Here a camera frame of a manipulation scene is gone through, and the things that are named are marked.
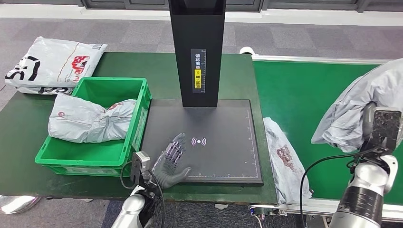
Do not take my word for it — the black inbound scanner machine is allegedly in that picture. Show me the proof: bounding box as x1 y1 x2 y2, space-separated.
141 0 264 187

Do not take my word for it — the grey parcel with round logo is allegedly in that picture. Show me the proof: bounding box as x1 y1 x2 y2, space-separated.
48 92 137 144

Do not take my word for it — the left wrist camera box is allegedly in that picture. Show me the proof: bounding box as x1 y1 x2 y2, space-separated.
130 151 151 185

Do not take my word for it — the green plastic crate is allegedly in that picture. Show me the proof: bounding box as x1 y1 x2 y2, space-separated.
34 77 153 178

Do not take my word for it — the green conveyor belt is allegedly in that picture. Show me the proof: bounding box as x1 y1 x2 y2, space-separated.
250 55 403 228

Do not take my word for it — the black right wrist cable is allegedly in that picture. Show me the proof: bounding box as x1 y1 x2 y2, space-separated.
299 148 378 228

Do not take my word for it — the white parcel with black print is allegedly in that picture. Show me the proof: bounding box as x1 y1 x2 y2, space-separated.
4 37 108 88

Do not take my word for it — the white cable under conveyor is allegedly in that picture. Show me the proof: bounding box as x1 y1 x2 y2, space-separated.
251 212 263 228

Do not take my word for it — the plain grey parcel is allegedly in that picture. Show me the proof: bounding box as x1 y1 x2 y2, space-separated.
311 58 403 153

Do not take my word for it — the flat white parcel underneath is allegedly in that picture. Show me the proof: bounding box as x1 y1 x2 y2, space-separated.
17 85 75 95

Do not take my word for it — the black yellow label sticker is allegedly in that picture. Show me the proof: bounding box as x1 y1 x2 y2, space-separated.
191 48 207 94

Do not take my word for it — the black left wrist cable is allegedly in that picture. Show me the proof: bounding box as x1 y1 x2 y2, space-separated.
119 161 166 228

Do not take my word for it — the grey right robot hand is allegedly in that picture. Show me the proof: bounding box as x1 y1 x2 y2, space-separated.
361 102 377 142

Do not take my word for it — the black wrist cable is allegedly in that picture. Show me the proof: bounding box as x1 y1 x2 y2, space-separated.
299 148 378 228
119 161 166 228

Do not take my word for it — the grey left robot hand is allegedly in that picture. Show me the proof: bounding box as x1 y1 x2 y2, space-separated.
154 133 192 190

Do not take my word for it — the dark green table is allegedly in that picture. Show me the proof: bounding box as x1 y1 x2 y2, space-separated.
0 52 278 205

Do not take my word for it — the grey parcel with red print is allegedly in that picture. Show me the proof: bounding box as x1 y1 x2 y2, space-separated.
263 117 313 205

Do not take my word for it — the chrome round base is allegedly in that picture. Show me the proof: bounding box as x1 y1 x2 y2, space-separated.
0 195 42 215

